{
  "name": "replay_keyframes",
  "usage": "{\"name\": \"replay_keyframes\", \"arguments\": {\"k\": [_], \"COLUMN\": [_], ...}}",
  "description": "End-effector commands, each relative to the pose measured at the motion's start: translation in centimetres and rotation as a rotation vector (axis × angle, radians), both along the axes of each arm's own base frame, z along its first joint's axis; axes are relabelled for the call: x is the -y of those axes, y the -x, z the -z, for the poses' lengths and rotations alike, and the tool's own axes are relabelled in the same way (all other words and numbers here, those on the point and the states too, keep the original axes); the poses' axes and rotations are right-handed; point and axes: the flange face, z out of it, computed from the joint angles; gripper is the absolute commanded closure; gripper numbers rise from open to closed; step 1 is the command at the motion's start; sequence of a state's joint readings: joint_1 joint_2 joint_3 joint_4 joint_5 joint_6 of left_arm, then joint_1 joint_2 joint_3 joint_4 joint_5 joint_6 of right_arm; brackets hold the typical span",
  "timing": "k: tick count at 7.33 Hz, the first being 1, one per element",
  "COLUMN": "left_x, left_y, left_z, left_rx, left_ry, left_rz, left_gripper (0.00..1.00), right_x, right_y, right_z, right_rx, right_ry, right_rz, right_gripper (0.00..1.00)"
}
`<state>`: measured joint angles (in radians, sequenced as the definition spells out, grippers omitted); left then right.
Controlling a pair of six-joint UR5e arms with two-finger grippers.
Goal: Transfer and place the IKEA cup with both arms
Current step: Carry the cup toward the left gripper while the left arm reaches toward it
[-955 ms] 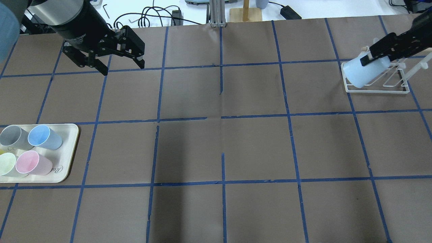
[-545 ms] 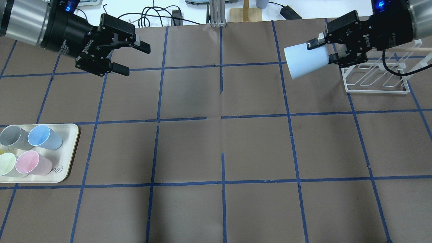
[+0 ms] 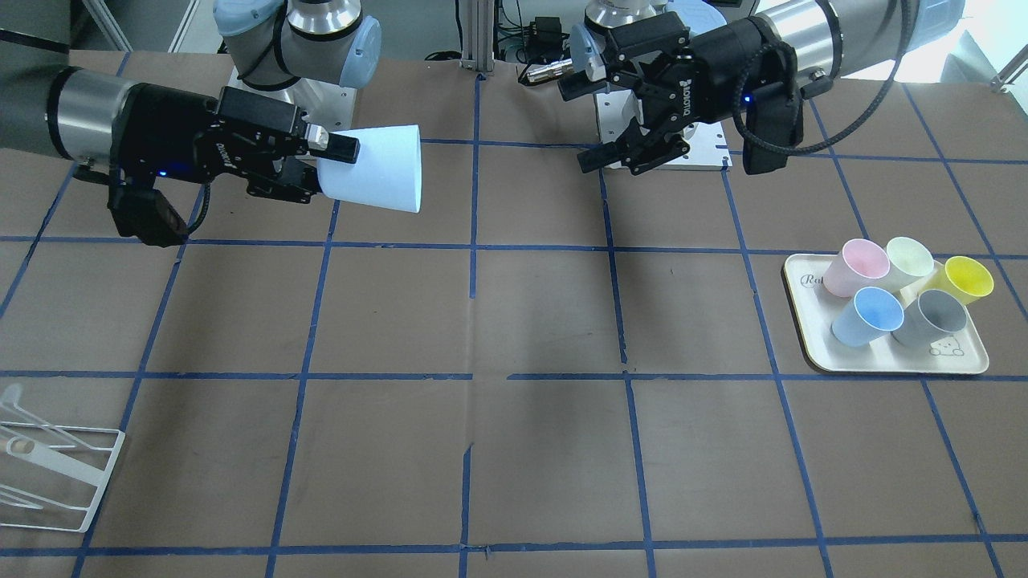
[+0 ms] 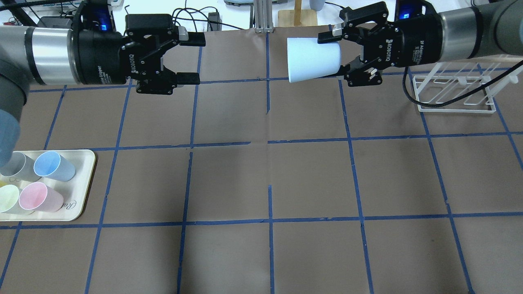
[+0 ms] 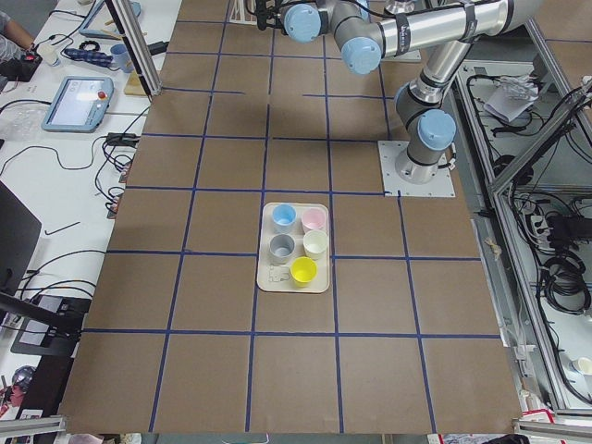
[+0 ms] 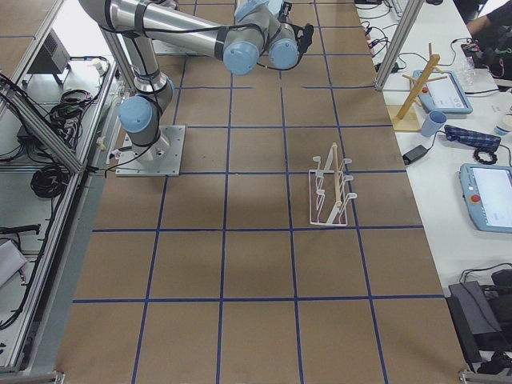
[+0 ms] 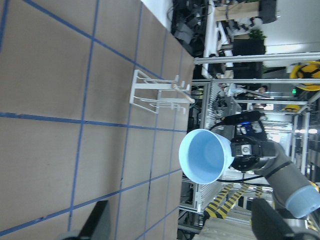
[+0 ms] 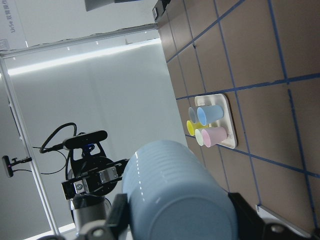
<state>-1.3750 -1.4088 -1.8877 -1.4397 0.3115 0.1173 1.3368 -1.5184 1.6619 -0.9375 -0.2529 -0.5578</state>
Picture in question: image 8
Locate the yellow cup on tray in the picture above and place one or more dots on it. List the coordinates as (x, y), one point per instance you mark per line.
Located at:
(191, 127)

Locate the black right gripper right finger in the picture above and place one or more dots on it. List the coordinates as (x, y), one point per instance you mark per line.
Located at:
(250, 224)

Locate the blue cup on tray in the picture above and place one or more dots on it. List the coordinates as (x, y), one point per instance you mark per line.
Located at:
(209, 114)

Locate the grey cup on tray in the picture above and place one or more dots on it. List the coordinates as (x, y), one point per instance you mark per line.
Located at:
(193, 116)

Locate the pale green cup on tray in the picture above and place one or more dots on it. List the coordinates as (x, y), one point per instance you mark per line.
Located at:
(199, 137)

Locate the light blue ikea cup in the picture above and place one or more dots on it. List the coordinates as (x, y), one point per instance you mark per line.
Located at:
(172, 196)

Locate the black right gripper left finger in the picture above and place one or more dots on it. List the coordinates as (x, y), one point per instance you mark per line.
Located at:
(118, 219)

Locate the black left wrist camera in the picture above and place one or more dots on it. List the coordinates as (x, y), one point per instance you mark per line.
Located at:
(81, 140)

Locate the pink cup on tray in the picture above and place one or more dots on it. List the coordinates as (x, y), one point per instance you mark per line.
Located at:
(213, 135)

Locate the white plastic tray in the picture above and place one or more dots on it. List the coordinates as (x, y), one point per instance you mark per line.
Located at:
(226, 122)

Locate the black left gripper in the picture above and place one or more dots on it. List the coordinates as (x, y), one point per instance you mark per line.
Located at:
(93, 174)

